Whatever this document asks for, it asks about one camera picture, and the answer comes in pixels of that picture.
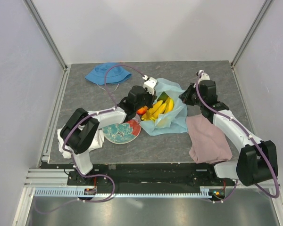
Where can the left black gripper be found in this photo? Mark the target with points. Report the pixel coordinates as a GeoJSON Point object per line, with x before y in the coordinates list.
{"type": "Point", "coordinates": [152, 98]}

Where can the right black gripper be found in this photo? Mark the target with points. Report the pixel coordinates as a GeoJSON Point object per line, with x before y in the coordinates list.
{"type": "Point", "coordinates": [185, 97]}

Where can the orange persimmon fruit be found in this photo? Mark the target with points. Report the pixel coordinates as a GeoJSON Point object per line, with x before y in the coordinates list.
{"type": "Point", "coordinates": [142, 110]}

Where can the yellow banana bunch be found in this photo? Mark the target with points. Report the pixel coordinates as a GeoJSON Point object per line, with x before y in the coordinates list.
{"type": "Point", "coordinates": [159, 108]}

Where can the light blue plastic bag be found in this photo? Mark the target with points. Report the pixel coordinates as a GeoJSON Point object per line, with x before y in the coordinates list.
{"type": "Point", "coordinates": [172, 122]}

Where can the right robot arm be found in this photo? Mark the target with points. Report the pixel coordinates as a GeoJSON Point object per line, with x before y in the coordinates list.
{"type": "Point", "coordinates": [257, 160]}

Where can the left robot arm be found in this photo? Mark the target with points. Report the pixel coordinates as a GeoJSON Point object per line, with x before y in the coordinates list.
{"type": "Point", "coordinates": [80, 130]}

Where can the blue bucket hat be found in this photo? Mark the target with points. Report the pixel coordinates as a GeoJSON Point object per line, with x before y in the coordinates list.
{"type": "Point", "coordinates": [108, 73]}

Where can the round fruit plate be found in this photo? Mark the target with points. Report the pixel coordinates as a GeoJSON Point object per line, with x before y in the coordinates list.
{"type": "Point", "coordinates": [122, 133]}

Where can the pink folded cloth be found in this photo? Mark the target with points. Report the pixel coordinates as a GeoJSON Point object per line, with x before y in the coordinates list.
{"type": "Point", "coordinates": [209, 144]}

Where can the white printed t-shirt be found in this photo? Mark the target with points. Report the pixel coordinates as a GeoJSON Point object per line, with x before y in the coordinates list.
{"type": "Point", "coordinates": [97, 143]}

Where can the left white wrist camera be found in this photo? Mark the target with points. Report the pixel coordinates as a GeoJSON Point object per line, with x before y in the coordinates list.
{"type": "Point", "coordinates": [149, 84]}

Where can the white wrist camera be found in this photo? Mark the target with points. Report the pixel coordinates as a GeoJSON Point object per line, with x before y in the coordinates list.
{"type": "Point", "coordinates": [202, 76]}
{"type": "Point", "coordinates": [149, 84]}

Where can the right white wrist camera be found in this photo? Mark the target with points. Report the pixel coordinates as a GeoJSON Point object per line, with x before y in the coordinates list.
{"type": "Point", "coordinates": [202, 76]}

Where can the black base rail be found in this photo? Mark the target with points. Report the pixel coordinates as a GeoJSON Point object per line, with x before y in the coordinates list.
{"type": "Point", "coordinates": [190, 174]}

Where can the white slotted cable duct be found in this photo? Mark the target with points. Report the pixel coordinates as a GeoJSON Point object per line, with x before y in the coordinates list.
{"type": "Point", "coordinates": [84, 193]}

